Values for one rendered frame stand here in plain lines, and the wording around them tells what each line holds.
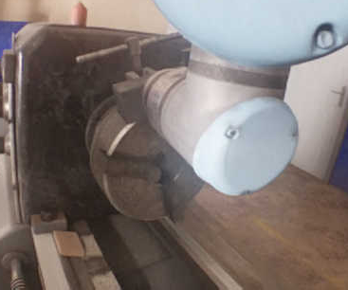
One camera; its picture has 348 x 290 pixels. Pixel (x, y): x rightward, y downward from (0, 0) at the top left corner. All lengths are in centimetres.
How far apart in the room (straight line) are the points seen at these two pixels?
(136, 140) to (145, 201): 14
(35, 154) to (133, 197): 26
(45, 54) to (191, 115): 46
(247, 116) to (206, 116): 4
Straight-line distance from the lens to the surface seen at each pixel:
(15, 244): 89
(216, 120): 22
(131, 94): 40
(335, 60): 373
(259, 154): 24
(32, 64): 67
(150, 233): 102
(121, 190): 57
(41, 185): 76
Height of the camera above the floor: 134
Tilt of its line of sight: 18 degrees down
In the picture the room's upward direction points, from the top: 8 degrees clockwise
